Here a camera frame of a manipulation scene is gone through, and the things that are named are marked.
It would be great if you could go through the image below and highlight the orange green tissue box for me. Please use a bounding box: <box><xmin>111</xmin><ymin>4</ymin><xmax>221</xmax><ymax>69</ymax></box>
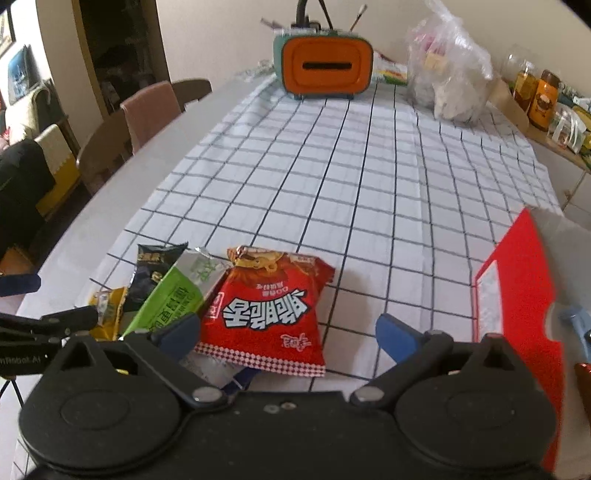
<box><xmin>273</xmin><ymin>28</ymin><xmax>374</xmax><ymax>98</ymax></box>

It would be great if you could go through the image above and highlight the amber liquid bottle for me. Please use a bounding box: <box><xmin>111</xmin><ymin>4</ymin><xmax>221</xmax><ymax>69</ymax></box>
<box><xmin>513</xmin><ymin>60</ymin><xmax>539</xmax><ymax>113</ymax></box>

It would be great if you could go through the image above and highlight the silver desk lamp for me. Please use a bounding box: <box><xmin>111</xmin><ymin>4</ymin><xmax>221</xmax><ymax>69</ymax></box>
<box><xmin>292</xmin><ymin>0</ymin><xmax>336</xmax><ymax>31</ymax></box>

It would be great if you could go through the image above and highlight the yellow snack packet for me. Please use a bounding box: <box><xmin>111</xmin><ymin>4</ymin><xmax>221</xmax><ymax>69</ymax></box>
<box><xmin>88</xmin><ymin>287</ymin><xmax>128</xmax><ymax>341</ymax></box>

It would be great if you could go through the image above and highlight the dark red snack packet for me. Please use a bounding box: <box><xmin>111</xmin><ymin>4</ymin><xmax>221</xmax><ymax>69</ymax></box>
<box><xmin>574</xmin><ymin>363</ymin><xmax>591</xmax><ymax>424</ymax></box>

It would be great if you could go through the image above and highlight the clear plastic bag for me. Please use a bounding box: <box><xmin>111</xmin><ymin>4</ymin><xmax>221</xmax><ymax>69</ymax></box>
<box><xmin>406</xmin><ymin>1</ymin><xmax>495</xmax><ymax>125</ymax></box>

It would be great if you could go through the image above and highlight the white side cabinet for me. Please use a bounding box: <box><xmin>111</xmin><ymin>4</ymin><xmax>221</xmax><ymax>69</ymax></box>
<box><xmin>489</xmin><ymin>78</ymin><xmax>591</xmax><ymax>227</ymax></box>

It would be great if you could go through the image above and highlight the red Korean snack bag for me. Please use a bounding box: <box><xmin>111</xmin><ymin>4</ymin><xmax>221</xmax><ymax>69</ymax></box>
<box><xmin>195</xmin><ymin>245</ymin><xmax>335</xmax><ymax>378</ymax></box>

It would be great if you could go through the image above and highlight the black sesame snack packet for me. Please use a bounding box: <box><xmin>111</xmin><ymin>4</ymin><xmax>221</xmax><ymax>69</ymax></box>
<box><xmin>123</xmin><ymin>242</ymin><xmax>188</xmax><ymax>312</ymax></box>

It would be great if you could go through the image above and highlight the orange thermos bottle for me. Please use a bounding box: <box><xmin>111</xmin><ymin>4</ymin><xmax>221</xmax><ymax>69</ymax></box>
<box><xmin>528</xmin><ymin>70</ymin><xmax>560</xmax><ymax>132</ymax></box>

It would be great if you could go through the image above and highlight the green snack packet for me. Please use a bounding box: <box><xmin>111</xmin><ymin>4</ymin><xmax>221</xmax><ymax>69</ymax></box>
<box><xmin>122</xmin><ymin>249</ymin><xmax>230</xmax><ymax>337</ymax></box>

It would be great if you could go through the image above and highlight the white checkered tablecloth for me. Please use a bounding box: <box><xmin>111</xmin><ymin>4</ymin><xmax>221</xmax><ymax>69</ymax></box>
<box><xmin>8</xmin><ymin>75</ymin><xmax>565</xmax><ymax>480</ymax></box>

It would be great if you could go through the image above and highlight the grey white snack packet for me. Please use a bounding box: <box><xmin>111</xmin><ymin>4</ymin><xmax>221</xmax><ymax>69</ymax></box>
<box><xmin>180</xmin><ymin>351</ymin><xmax>259</xmax><ymax>396</ymax></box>

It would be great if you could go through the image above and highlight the pink cloth on chair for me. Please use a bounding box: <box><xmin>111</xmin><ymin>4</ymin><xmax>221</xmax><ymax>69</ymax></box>
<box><xmin>120</xmin><ymin>81</ymin><xmax>181</xmax><ymax>154</ymax></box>

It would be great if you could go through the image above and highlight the red cardboard box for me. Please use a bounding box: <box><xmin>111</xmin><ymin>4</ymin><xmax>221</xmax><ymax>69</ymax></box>
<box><xmin>473</xmin><ymin>206</ymin><xmax>590</xmax><ymax>479</ymax></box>

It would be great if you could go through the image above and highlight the left wooden chair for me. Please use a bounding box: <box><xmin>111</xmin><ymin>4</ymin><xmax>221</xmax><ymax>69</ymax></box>
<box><xmin>76</xmin><ymin>79</ymin><xmax>211</xmax><ymax>195</ymax></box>

